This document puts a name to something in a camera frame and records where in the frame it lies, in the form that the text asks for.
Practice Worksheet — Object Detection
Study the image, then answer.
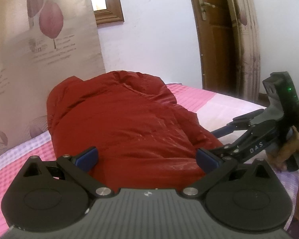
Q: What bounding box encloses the pink checkered bedspread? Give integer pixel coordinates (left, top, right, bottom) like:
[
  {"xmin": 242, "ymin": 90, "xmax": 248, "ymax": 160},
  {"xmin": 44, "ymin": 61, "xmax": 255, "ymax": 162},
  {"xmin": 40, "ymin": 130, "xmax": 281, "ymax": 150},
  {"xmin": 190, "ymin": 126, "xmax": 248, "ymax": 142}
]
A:
[{"xmin": 0, "ymin": 84, "xmax": 289, "ymax": 238}]

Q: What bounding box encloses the brown wooden door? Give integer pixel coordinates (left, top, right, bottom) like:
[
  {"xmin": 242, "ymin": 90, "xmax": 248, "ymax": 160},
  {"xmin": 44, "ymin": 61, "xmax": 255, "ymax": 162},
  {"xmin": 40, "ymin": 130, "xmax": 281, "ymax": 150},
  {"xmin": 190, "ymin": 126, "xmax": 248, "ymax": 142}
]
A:
[{"xmin": 191, "ymin": 0, "xmax": 238, "ymax": 97}]

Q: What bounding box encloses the purple patterned sleeve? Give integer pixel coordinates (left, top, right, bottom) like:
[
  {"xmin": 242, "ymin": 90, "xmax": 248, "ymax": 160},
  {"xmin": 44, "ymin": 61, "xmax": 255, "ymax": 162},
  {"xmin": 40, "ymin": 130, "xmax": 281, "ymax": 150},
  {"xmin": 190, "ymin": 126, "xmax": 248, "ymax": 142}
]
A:
[{"xmin": 287, "ymin": 217, "xmax": 299, "ymax": 239}]

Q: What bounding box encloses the beige leaf print curtain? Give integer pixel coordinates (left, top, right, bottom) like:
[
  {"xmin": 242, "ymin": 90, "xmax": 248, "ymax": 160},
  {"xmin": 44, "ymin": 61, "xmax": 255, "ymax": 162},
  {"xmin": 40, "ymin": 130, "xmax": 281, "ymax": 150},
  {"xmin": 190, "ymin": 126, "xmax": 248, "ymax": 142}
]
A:
[{"xmin": 0, "ymin": 0, "xmax": 105, "ymax": 156}]

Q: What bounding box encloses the metal door handle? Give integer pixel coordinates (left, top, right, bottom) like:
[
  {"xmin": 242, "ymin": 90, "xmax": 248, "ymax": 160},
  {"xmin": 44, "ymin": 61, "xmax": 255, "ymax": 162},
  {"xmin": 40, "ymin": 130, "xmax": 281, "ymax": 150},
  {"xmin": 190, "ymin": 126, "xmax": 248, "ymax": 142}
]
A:
[{"xmin": 198, "ymin": 0, "xmax": 215, "ymax": 21}]

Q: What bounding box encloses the person's right hand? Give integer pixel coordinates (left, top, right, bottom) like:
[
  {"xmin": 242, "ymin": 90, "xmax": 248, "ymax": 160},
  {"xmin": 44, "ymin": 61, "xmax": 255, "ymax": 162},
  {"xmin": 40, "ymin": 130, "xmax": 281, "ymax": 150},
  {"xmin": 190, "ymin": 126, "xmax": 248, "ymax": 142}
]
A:
[{"xmin": 267, "ymin": 127, "xmax": 299, "ymax": 171}]

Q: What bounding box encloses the red puffer jacket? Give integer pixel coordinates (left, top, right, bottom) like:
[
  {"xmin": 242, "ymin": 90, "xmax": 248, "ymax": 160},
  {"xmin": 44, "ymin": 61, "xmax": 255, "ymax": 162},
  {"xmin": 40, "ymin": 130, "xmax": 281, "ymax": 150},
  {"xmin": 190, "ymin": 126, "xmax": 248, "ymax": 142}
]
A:
[{"xmin": 47, "ymin": 71, "xmax": 221, "ymax": 191}]

